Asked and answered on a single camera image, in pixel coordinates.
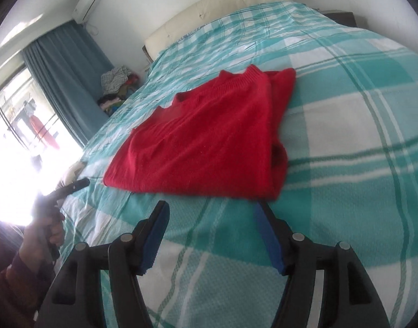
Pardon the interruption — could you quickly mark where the cream padded headboard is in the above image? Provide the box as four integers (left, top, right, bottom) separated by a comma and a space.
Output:
142, 0, 293, 63

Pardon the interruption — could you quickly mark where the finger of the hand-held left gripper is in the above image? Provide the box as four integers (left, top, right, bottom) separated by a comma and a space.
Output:
61, 178, 91, 195

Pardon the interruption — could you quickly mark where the person's left hand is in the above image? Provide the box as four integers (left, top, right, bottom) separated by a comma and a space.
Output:
18, 207, 66, 270

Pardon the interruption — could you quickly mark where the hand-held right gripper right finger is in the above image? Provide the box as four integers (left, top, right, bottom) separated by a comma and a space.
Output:
253, 202, 391, 328

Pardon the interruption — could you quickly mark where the window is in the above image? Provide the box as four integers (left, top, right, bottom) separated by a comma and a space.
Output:
0, 64, 83, 226

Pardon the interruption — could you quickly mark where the person's left forearm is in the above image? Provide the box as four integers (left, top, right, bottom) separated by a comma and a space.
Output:
0, 251, 57, 328

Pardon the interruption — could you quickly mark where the dark nightstand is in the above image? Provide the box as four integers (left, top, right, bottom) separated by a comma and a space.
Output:
321, 10, 357, 28

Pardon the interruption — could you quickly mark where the pile of clothes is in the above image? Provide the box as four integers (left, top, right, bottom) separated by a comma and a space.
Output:
97, 66, 141, 116

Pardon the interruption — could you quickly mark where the hanging red garment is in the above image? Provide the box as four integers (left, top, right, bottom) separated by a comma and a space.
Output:
28, 113, 61, 151

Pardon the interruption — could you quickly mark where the blue-grey curtain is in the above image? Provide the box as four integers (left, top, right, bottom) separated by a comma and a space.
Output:
22, 20, 115, 147

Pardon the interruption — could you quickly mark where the teal plaid blanket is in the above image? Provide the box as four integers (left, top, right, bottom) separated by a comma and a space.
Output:
60, 1, 418, 328

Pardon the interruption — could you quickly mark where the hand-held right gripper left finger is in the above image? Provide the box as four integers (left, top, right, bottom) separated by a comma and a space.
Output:
34, 201, 171, 328

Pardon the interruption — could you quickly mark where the red knit sweater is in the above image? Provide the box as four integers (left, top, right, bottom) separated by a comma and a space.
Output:
103, 64, 297, 200

